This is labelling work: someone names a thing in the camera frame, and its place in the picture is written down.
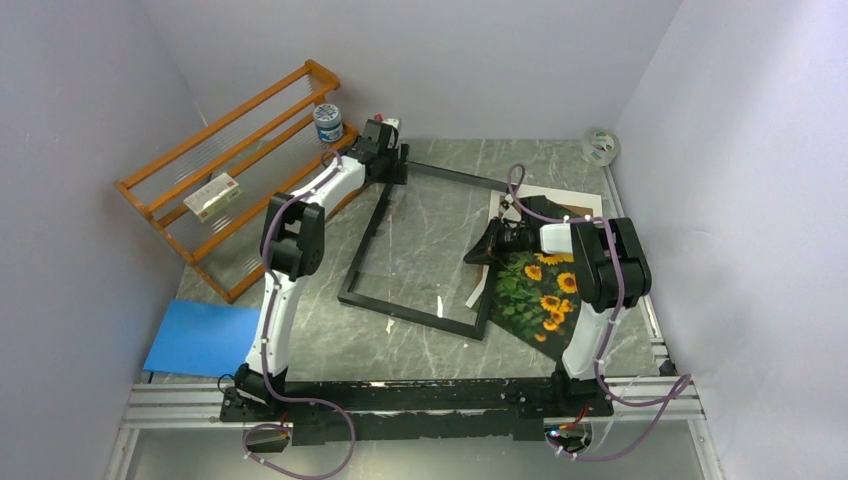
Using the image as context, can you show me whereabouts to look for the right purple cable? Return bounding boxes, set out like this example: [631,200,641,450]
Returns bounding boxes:
[506,163,694,464]

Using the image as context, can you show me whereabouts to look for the white red small box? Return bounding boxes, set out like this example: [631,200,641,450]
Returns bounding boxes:
[183,173,242,223]

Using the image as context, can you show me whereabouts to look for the orange wooden rack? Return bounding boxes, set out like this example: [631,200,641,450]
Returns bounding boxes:
[114,59,358,303]

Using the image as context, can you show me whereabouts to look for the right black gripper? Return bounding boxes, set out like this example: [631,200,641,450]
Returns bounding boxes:
[463,217,528,266]

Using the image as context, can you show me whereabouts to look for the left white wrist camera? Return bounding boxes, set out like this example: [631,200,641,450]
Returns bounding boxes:
[373,114,402,132]

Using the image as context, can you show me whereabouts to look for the blue white jar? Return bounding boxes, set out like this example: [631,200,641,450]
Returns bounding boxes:
[313,103,344,144]

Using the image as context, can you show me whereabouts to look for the black picture frame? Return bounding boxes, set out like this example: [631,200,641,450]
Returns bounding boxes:
[337,161,507,341]

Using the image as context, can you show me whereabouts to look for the blue paper sheet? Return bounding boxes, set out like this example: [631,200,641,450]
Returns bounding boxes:
[143,300,260,377]

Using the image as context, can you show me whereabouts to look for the clear tape roll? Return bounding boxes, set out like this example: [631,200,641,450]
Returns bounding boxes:
[581,127,622,167]

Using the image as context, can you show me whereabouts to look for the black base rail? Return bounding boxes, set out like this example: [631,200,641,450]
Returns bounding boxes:
[218,375,614,446]

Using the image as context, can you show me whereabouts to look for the white mat board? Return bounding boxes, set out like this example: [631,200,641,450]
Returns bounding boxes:
[465,185,603,308]

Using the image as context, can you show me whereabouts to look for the sunflower photo print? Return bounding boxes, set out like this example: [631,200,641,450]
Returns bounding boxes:
[490,195,598,363]

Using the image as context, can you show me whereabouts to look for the purple cable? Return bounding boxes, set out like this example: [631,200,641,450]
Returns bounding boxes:
[506,163,694,464]
[241,148,359,480]

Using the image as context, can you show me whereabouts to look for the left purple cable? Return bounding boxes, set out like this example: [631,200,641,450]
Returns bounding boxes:
[241,148,359,480]

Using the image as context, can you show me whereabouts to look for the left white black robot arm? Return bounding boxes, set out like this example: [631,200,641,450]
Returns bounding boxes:
[234,116,409,420]

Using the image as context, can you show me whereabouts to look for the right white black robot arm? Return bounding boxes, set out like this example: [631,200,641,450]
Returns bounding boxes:
[463,214,652,415]

